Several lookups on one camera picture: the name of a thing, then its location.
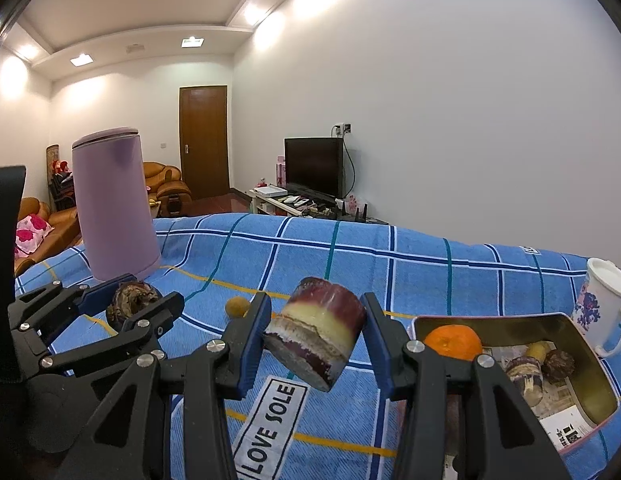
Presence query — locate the brown leather sofa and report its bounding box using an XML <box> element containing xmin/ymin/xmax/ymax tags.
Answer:
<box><xmin>15</xmin><ymin>197</ymin><xmax>84</xmax><ymax>276</ymax></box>

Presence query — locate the purple sugarcane piece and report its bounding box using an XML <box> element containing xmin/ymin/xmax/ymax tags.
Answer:
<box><xmin>263</xmin><ymin>276</ymin><xmax>367</xmax><ymax>392</ymax></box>
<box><xmin>505</xmin><ymin>356</ymin><xmax>545</xmax><ymax>406</ymax></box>

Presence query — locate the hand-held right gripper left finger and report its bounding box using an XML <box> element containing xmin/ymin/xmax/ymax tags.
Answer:
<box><xmin>60</xmin><ymin>291</ymin><xmax>272</xmax><ymax>480</ymax></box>

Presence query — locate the white television stand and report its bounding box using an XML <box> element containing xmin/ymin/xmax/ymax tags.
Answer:
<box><xmin>249</xmin><ymin>187</ymin><xmax>389</xmax><ymax>226</ymax></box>

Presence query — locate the black router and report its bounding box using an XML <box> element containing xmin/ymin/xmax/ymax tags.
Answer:
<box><xmin>335</xmin><ymin>200</ymin><xmax>371</xmax><ymax>221</ymax></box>

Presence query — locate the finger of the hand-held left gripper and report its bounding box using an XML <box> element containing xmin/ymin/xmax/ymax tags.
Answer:
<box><xmin>8</xmin><ymin>272</ymin><xmax>138</xmax><ymax>348</ymax></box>
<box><xmin>38</xmin><ymin>292</ymin><xmax>185</xmax><ymax>383</ymax></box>

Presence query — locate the orange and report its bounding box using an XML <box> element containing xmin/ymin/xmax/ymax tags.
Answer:
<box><xmin>423</xmin><ymin>325</ymin><xmax>484</xmax><ymax>362</ymax></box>

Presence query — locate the white floral mug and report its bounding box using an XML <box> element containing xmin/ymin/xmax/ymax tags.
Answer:
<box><xmin>571</xmin><ymin>258</ymin><xmax>621</xmax><ymax>358</ymax></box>

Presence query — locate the blue plaid blanket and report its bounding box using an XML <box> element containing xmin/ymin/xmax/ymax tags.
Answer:
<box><xmin>15</xmin><ymin>212</ymin><xmax>621</xmax><ymax>480</ymax></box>

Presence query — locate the brown wooden door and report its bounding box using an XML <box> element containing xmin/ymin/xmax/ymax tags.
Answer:
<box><xmin>179</xmin><ymin>85</ymin><xmax>229</xmax><ymax>200</ymax></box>

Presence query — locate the dark wooden chair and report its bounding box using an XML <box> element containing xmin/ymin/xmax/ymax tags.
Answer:
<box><xmin>48</xmin><ymin>145</ymin><xmax>77</xmax><ymax>211</ymax></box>

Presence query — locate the newspaper lining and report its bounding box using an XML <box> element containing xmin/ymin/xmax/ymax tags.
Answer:
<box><xmin>483</xmin><ymin>342</ymin><xmax>599</xmax><ymax>451</ymax></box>

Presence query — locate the dark brown round fruit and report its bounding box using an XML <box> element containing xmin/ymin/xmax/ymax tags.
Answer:
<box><xmin>543</xmin><ymin>350</ymin><xmax>575</xmax><ymax>378</ymax></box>
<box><xmin>105</xmin><ymin>281</ymin><xmax>164</xmax><ymax>331</ymax></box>

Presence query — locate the black television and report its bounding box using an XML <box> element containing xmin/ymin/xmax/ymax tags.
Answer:
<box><xmin>284</xmin><ymin>137</ymin><xmax>345</xmax><ymax>200</ymax></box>

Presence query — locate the pink metal tin box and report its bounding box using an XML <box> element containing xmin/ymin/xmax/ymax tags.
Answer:
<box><xmin>409</xmin><ymin>312</ymin><xmax>619</xmax><ymax>456</ymax></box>

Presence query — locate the pink floral pillow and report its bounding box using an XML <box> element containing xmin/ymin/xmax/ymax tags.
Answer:
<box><xmin>15</xmin><ymin>214</ymin><xmax>55</xmax><ymax>256</ymax></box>

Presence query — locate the purple kettle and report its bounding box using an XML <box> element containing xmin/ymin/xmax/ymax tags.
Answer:
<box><xmin>71</xmin><ymin>127</ymin><xmax>162</xmax><ymax>281</ymax></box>

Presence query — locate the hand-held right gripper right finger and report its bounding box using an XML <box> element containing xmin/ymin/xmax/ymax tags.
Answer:
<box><xmin>359</xmin><ymin>292</ymin><xmax>574</xmax><ymax>480</ymax></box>

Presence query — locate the brown leather armchair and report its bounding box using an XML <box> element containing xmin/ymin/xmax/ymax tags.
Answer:
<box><xmin>142</xmin><ymin>161</ymin><xmax>191</xmax><ymax>218</ymax></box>

